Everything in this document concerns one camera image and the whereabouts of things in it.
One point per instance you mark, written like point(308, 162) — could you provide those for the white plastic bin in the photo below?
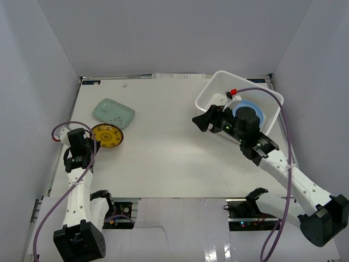
point(222, 81)

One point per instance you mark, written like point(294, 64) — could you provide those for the blue logo sticker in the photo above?
point(258, 81)
point(90, 82)

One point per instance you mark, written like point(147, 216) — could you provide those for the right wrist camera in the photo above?
point(232, 99)

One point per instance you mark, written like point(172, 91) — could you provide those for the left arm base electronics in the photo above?
point(128, 209)

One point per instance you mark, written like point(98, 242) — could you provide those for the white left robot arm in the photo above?
point(80, 238)

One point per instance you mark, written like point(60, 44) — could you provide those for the light green rectangular plate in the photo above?
point(114, 113)

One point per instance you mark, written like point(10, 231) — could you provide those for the blue logo sticker left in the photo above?
point(90, 82)

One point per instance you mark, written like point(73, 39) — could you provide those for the yellow patterned plate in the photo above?
point(108, 135)

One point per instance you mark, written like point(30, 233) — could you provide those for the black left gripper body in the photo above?
point(91, 147)

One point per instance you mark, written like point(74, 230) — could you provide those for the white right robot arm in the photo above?
point(317, 213)

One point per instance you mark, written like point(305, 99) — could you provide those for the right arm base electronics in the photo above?
point(244, 215)

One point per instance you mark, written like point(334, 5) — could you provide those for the light blue round plate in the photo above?
point(258, 111)

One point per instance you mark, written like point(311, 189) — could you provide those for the blue logo sticker right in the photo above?
point(258, 81)

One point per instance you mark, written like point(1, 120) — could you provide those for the white paper sheets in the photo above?
point(178, 76)

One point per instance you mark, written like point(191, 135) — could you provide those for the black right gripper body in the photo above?
point(223, 121)

